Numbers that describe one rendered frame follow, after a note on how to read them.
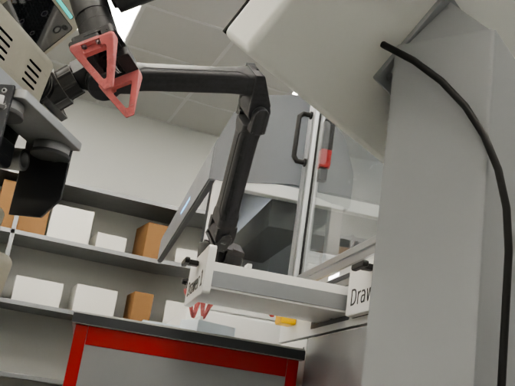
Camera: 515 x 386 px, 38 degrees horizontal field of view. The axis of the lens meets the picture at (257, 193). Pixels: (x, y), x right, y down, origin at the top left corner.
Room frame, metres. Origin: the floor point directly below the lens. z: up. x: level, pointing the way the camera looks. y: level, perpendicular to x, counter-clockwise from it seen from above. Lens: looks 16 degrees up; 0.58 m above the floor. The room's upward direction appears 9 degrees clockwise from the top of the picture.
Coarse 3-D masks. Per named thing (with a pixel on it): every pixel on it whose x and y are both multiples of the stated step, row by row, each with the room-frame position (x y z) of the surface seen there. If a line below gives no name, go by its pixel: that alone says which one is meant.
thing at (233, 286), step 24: (216, 264) 1.63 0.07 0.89; (216, 288) 1.64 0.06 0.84; (240, 288) 1.64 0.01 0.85; (264, 288) 1.65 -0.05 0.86; (288, 288) 1.66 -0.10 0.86; (312, 288) 1.68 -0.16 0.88; (336, 288) 1.69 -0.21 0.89; (264, 312) 1.89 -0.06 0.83; (288, 312) 1.83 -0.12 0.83; (312, 312) 1.77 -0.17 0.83; (336, 312) 1.71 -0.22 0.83
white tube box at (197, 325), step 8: (184, 320) 2.00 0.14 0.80; (192, 320) 1.97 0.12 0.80; (200, 320) 1.95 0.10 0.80; (184, 328) 2.00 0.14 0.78; (192, 328) 1.97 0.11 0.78; (200, 328) 1.96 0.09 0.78; (208, 328) 1.97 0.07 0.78; (216, 328) 1.99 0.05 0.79; (224, 328) 2.00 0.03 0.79; (232, 328) 2.02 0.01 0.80; (232, 336) 2.02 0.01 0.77
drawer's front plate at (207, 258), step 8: (208, 248) 1.62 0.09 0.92; (216, 248) 1.61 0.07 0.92; (200, 256) 1.74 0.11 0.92; (208, 256) 1.61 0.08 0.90; (200, 264) 1.71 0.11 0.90; (208, 264) 1.61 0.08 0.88; (192, 272) 1.83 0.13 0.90; (200, 272) 1.69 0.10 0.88; (208, 272) 1.61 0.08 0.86; (192, 280) 1.80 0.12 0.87; (200, 280) 1.66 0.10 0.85; (208, 280) 1.61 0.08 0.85; (192, 288) 1.78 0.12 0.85; (200, 288) 1.64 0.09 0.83; (208, 288) 1.61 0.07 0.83; (192, 296) 1.75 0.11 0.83; (200, 296) 1.67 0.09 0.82; (184, 304) 1.89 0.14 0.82; (192, 304) 1.83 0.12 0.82
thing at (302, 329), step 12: (348, 276) 1.71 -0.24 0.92; (300, 324) 2.06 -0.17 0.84; (312, 324) 1.95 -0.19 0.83; (324, 324) 1.84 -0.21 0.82; (336, 324) 1.75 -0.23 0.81; (348, 324) 1.67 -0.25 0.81; (360, 324) 1.60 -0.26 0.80; (288, 336) 2.17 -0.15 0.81; (300, 336) 2.04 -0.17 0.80; (312, 336) 1.97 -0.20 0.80
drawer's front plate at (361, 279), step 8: (352, 272) 1.63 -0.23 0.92; (360, 272) 1.58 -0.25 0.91; (368, 272) 1.53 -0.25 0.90; (352, 280) 1.63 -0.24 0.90; (360, 280) 1.57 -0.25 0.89; (368, 280) 1.53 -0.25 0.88; (352, 288) 1.62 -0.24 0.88; (360, 288) 1.57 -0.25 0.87; (368, 288) 1.52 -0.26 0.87; (360, 296) 1.56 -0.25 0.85; (360, 304) 1.56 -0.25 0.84; (368, 304) 1.51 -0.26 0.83; (352, 312) 1.60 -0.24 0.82; (360, 312) 1.56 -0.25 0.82; (368, 312) 1.54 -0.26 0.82
